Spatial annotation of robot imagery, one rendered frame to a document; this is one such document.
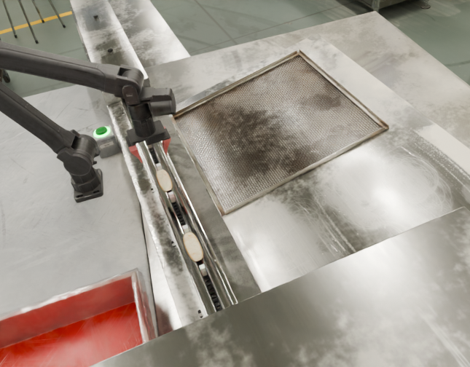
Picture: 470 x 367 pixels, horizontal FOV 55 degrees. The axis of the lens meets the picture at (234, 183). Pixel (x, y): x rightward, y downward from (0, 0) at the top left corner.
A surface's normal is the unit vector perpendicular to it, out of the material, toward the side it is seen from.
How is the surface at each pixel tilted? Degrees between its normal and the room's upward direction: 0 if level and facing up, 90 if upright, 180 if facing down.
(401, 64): 0
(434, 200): 10
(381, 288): 0
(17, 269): 0
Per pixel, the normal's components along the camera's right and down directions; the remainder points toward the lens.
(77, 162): 0.02, 0.70
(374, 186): -0.29, -0.64
